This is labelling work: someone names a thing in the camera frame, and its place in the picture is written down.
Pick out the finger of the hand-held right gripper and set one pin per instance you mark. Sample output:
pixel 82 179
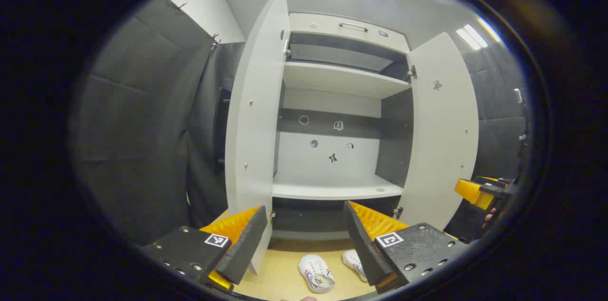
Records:
pixel 475 192

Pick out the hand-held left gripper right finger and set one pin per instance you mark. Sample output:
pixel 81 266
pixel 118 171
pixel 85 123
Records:
pixel 365 244

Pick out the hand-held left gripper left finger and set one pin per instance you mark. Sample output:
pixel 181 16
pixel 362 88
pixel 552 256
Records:
pixel 240 249

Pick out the white sneaker shoe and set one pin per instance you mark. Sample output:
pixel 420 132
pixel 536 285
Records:
pixel 352 260
pixel 314 270

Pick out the white cabinet door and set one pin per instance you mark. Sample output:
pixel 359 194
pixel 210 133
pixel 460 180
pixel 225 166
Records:
pixel 256 125
pixel 441 139

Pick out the metal door hinge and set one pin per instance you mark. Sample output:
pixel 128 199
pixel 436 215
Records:
pixel 412 73
pixel 287 51
pixel 272 215
pixel 398 212

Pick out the white cabinet shelf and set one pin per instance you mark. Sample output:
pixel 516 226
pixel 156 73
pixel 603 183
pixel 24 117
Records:
pixel 332 187
pixel 342 80

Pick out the white cabinet drawer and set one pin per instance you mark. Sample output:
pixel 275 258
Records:
pixel 327 30

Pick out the ceiling light panel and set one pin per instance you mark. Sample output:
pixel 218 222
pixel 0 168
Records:
pixel 472 37

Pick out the black backdrop cloth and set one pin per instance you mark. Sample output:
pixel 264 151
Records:
pixel 142 125

